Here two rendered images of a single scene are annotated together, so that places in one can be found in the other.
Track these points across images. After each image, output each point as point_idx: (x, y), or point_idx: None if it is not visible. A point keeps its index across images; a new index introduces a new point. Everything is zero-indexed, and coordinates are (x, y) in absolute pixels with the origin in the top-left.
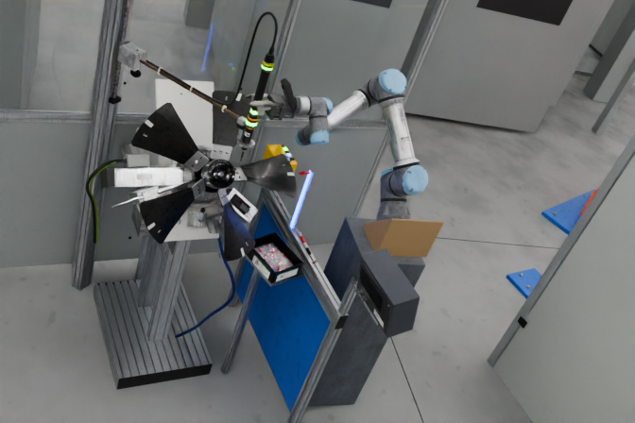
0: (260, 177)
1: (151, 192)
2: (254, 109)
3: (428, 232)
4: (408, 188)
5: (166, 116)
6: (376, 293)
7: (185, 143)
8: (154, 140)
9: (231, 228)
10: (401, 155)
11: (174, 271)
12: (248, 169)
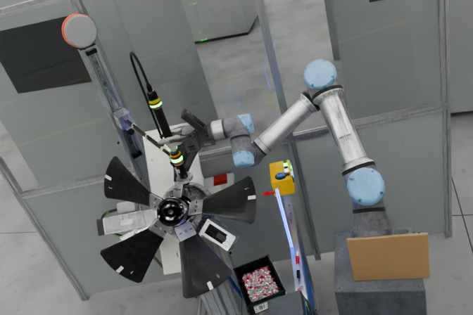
0: (215, 207)
1: (128, 235)
2: None
3: (412, 249)
4: (355, 199)
5: (117, 169)
6: None
7: (138, 188)
8: (118, 190)
9: (192, 262)
10: (343, 158)
11: (208, 293)
12: (209, 200)
